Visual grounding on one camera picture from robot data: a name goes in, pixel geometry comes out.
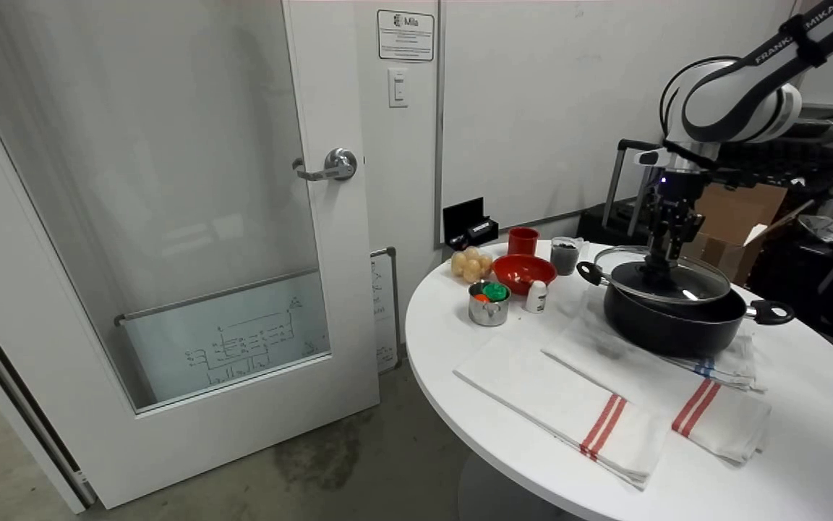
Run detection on silver door lever handle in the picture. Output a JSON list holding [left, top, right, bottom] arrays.
[[290, 145, 360, 184]]

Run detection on grey metal wall rail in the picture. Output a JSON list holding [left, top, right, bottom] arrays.
[[0, 271, 101, 512]]

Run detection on open black box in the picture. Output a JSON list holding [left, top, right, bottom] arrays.
[[439, 194, 503, 250]]

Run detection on white door frosted glass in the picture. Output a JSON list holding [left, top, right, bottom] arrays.
[[0, 0, 382, 512]]

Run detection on white towel red stripes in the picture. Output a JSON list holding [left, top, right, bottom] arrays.
[[451, 329, 669, 492], [542, 329, 776, 468]]

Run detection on red bowl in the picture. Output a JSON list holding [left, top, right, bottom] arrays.
[[489, 250, 558, 297]]

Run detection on black luggage with handle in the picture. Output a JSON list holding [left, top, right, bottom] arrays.
[[577, 135, 662, 249]]

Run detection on beige bread roll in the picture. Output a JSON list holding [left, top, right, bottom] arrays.
[[448, 245, 499, 285]]

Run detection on red mug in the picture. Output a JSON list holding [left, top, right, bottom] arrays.
[[506, 226, 542, 259]]

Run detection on small white shaker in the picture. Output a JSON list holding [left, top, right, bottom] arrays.
[[525, 277, 549, 314]]

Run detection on brown cardboard box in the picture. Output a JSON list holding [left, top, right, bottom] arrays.
[[645, 177, 815, 285]]

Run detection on white wall vent panel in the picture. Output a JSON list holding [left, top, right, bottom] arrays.
[[369, 245, 403, 372]]

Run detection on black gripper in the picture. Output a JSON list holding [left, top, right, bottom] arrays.
[[643, 169, 711, 284]]

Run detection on black cooking pot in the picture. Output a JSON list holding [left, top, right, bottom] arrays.
[[577, 258, 797, 358]]

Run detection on white light switch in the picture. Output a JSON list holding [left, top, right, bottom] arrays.
[[386, 64, 411, 109]]

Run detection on glass lid black knob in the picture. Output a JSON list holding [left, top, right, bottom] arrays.
[[609, 258, 736, 310]]

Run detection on metal can with toys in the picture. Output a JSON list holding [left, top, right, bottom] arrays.
[[467, 277, 512, 329]]

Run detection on white wall sign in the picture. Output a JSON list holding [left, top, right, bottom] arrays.
[[373, 4, 437, 65]]

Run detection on clear cup dark contents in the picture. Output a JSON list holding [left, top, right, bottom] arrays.
[[548, 239, 581, 277]]

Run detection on white towel blue stripe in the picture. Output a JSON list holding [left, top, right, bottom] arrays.
[[690, 329, 772, 395]]

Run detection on white crumpled paper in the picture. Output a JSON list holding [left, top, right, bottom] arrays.
[[798, 211, 833, 249]]

